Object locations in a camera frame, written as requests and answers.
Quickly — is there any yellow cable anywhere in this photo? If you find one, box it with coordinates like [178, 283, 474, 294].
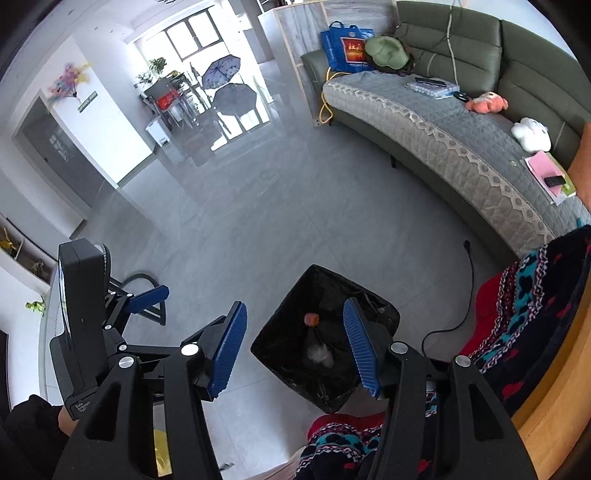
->
[317, 66, 352, 126]

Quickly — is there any patterned knit blanket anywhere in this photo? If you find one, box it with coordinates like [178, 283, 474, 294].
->
[295, 226, 590, 479]

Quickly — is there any grey quilted sofa cover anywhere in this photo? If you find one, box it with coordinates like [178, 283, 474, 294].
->
[322, 72, 590, 262]

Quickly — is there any blue shopping bag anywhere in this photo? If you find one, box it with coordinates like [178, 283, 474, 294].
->
[320, 21, 375, 73]

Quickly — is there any black phone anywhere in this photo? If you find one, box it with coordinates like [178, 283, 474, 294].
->
[543, 175, 566, 189]

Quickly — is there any pink notebook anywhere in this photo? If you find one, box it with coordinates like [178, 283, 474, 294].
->
[525, 151, 576, 205]

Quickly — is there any grey open umbrella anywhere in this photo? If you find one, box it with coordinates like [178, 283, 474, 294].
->
[212, 83, 257, 116]

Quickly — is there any white plush toy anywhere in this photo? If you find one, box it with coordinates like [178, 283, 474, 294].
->
[511, 117, 552, 153]

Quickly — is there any blue open umbrella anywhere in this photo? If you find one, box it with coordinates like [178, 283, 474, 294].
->
[201, 54, 242, 90]

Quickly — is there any green hat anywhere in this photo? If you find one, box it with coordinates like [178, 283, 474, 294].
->
[365, 36, 411, 71]

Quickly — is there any metal rack with plants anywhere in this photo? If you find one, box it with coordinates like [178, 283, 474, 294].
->
[136, 57, 199, 129]

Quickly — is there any black trash bin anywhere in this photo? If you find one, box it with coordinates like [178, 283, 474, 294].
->
[250, 264, 400, 414]

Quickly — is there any blue patterned book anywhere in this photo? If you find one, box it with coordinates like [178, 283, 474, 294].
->
[405, 76, 460, 100]

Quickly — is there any black power cable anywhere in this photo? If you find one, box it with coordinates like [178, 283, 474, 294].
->
[420, 239, 477, 357]

